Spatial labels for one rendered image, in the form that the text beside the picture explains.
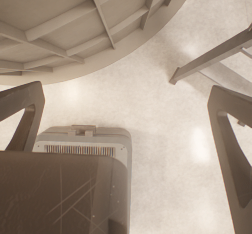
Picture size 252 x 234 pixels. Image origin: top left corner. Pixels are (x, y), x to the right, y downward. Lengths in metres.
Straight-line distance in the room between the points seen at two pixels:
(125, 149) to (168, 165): 0.42
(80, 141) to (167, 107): 0.55
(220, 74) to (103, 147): 0.66
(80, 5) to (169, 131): 1.00
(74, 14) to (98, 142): 0.70
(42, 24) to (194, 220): 1.47
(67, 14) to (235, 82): 0.82
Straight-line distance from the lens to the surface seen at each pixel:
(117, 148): 1.12
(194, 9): 1.44
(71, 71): 1.34
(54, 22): 0.59
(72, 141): 1.14
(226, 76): 1.12
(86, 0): 0.58
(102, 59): 1.32
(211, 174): 1.55
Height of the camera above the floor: 1.33
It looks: 83 degrees down
